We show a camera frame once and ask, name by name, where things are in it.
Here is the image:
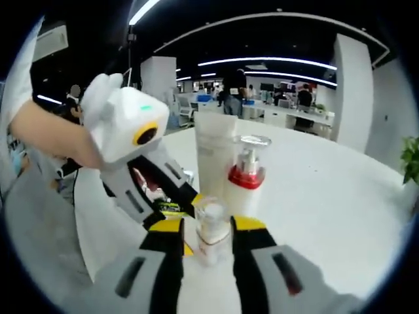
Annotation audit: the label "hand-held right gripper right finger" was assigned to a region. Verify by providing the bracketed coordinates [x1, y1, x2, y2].
[230, 215, 363, 314]

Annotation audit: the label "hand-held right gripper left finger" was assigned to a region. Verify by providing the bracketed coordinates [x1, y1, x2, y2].
[64, 218, 186, 314]

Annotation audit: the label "green skincare sachet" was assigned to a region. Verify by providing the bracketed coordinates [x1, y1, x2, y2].
[156, 200, 189, 218]

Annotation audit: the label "white skincare tube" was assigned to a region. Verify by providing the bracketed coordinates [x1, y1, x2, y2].
[194, 110, 239, 199]

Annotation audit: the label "small red-label skincare bottle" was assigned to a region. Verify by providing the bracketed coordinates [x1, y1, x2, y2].
[195, 195, 231, 268]

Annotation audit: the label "white skincare pump bottle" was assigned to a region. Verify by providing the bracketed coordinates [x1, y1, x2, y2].
[223, 135, 273, 224]

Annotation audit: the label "person's left hand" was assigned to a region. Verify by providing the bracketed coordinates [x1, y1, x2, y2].
[132, 165, 166, 197]

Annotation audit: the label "white office chair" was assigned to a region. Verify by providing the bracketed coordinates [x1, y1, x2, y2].
[175, 97, 197, 128]

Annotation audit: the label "black tripod stand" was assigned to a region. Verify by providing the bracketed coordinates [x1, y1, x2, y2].
[126, 25, 137, 96]

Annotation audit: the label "person's grey trousers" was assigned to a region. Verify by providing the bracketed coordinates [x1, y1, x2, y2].
[5, 163, 102, 295]

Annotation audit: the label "ceiling air conditioner unit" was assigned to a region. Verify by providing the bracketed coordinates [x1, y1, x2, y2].
[34, 25, 69, 58]

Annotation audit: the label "bright ceiling light bar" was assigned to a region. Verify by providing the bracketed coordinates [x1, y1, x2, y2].
[128, 0, 162, 26]

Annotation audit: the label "person's white shirt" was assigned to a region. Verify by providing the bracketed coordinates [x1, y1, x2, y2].
[0, 16, 46, 184]

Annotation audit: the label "white office desk row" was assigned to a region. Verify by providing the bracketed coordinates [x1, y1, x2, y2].
[242, 99, 337, 131]

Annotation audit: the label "green plant in white pot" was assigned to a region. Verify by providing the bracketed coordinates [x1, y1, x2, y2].
[399, 135, 419, 184]

